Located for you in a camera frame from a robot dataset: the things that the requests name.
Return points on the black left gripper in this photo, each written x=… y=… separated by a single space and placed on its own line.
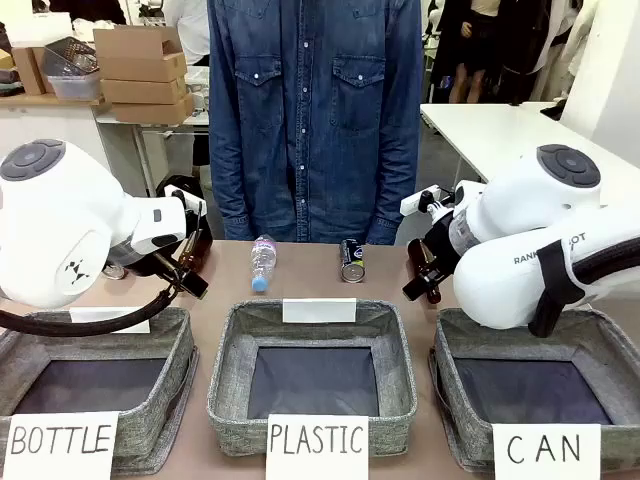
x=195 y=217

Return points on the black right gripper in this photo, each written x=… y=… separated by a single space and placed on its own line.
x=440 y=232

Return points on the clear plastic water bottle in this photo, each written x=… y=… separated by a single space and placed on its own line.
x=263 y=260

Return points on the person's left forearm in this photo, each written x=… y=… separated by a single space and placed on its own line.
x=395 y=190

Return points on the person's right forearm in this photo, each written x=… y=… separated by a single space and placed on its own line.
x=230 y=200

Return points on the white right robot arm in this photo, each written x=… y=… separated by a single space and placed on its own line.
x=520 y=210

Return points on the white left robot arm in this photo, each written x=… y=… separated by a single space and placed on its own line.
x=60 y=220

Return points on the black drink can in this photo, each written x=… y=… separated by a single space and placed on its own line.
x=353 y=260

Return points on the grey basket labelled bottle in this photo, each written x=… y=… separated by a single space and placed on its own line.
x=165 y=350

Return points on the grey basket labelled can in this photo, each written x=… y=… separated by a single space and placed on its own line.
x=450 y=370

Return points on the grey basket labelled plastic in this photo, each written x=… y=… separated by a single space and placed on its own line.
x=235 y=370

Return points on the paper sign reading can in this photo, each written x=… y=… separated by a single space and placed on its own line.
x=545 y=450

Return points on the blank white card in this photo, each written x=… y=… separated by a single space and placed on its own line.
x=320 y=310
x=135 y=325

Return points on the flat cardboard box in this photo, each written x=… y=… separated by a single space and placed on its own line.
x=142 y=90
x=152 y=111

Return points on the person in denim shirt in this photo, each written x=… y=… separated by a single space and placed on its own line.
x=310 y=125

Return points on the wooden topped white cabinet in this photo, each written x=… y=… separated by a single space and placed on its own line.
x=45 y=130

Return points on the paper sign reading plastic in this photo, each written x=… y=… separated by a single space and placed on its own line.
x=317 y=445

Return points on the paper sign reading bottle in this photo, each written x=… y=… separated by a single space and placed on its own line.
x=60 y=445

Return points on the open cardboard box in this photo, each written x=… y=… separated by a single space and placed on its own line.
x=135 y=50

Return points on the clear plastic storage container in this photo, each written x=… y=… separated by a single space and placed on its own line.
x=72 y=75

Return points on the bystander in black dress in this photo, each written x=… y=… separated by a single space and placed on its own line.
x=467 y=45

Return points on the bystander in black coat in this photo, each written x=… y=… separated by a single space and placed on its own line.
x=535 y=45

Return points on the small cardboard box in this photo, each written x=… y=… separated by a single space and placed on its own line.
x=27 y=70

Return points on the white box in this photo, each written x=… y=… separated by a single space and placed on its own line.
x=37 y=27

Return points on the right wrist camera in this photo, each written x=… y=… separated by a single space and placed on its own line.
x=425 y=200

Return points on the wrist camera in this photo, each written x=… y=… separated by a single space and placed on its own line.
x=182 y=192
x=425 y=200

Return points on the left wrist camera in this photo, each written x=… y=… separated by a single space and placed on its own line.
x=182 y=192

